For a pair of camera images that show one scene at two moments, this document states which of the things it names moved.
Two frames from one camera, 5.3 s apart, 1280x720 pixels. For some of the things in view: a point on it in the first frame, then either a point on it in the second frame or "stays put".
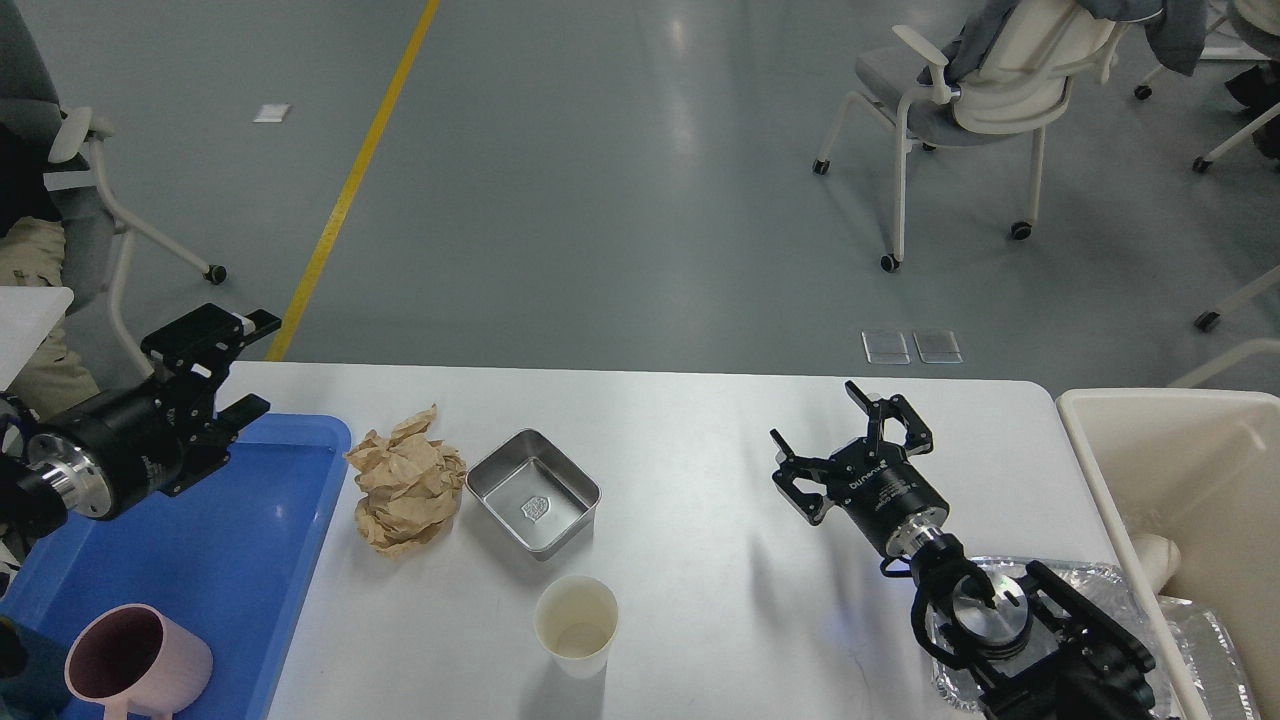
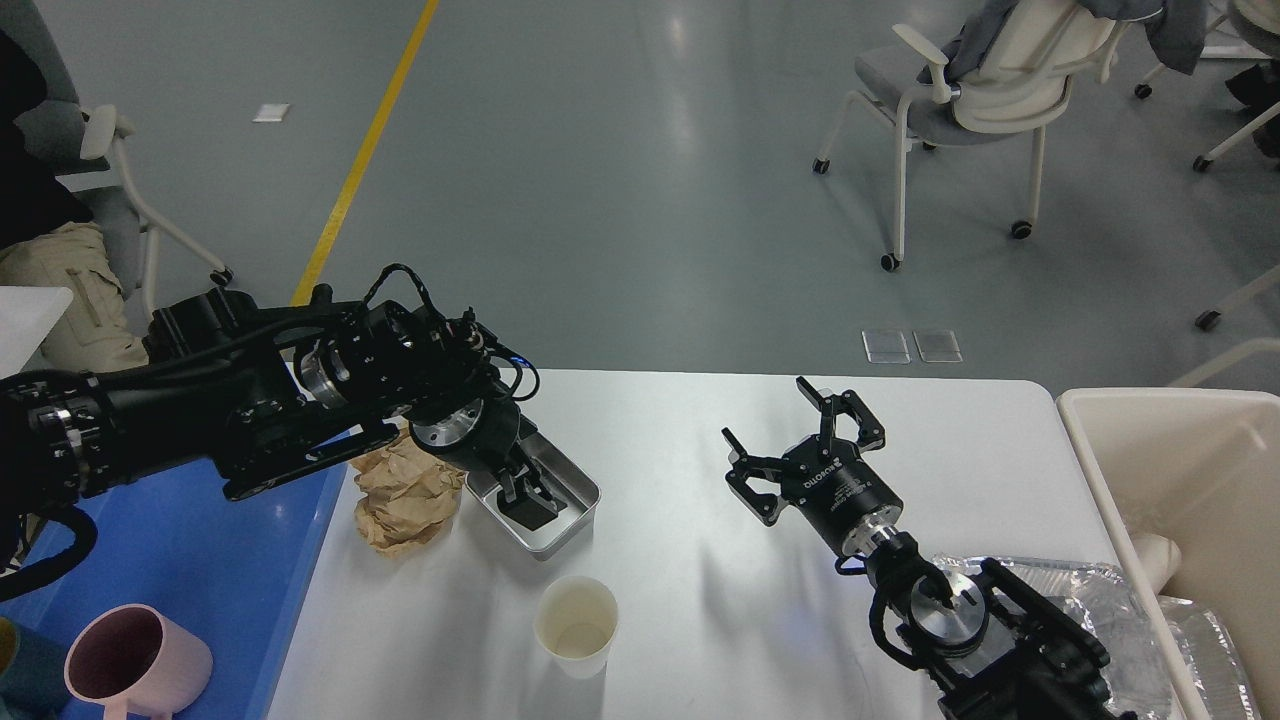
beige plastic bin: [1201, 468] stays put
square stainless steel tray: [534, 494] stays put
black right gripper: [876, 484] -> [826, 479]
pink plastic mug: [135, 656] stays put
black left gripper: [161, 436] -> [485, 435]
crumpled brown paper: [410, 485] stays put
